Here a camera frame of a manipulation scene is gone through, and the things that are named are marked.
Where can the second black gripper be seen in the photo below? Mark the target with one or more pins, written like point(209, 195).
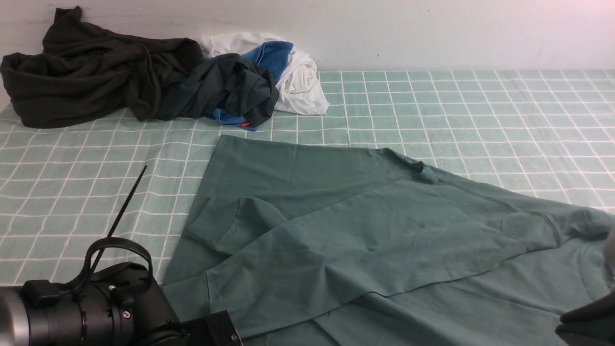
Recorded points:
point(590, 325)

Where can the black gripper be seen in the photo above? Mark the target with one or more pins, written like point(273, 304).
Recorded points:
point(216, 329)

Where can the green long sleeve shirt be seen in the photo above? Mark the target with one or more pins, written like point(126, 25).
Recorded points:
point(325, 246)

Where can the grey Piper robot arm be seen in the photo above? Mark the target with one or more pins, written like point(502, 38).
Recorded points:
point(122, 305)

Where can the green checkered tablecloth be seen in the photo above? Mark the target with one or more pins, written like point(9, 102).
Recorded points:
point(547, 134)

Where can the dark green crumpled garment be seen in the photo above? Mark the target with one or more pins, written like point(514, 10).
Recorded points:
point(227, 83)

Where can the white crumpled garment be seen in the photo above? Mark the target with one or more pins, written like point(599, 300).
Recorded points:
point(300, 89)

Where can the blue crumpled garment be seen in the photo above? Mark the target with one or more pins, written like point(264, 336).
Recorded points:
point(271, 56)

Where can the dark brown crumpled garment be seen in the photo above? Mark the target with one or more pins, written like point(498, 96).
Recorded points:
point(86, 72)

